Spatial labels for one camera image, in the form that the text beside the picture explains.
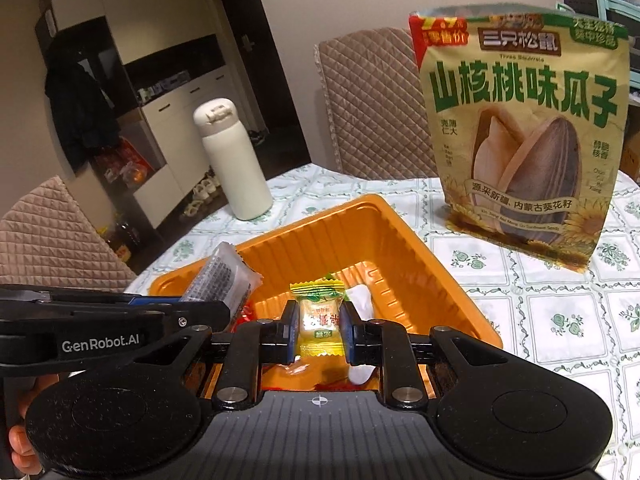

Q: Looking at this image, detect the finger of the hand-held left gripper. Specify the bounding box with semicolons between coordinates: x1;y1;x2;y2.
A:
0;284;183;310
164;301;232;335

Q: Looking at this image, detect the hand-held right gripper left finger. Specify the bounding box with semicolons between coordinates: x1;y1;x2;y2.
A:
131;300;301;409

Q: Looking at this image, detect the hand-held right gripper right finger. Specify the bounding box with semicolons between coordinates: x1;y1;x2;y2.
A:
341;301;512;409

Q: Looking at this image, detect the yellow snack packet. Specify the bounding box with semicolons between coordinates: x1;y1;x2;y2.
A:
290;280;346;358

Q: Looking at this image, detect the white snack packet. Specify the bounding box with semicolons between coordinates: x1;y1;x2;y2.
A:
344;284;378;387

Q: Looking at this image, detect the clear pastry packet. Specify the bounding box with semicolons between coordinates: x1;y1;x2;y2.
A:
179;241;264;317

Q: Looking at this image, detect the orange plastic tray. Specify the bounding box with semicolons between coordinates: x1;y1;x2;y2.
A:
149;193;503;396

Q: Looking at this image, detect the person's left hand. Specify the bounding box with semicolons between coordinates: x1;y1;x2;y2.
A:
7;422;45;476

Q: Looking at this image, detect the beige quilted chair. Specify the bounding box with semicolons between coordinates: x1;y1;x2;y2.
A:
0;175;138;293
314;27;443;179

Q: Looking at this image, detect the cooking oil bottle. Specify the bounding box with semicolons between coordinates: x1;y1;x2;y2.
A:
112;217;143;261

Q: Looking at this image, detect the white insulated bottle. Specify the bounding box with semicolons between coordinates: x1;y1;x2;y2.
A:
193;100;274;222

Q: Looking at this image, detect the red package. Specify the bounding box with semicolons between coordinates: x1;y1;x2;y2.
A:
95;137;153;188

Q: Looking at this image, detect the dark hanging jacket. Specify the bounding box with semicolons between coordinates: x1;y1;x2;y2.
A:
44;47;121;173

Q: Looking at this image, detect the sunflower seed bag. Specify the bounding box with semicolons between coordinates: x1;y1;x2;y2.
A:
407;4;632;273

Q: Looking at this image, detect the dark door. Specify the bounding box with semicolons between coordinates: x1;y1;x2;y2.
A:
202;0;313;168

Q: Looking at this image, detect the teal toaster oven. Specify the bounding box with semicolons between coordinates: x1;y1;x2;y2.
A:
555;0;640;28

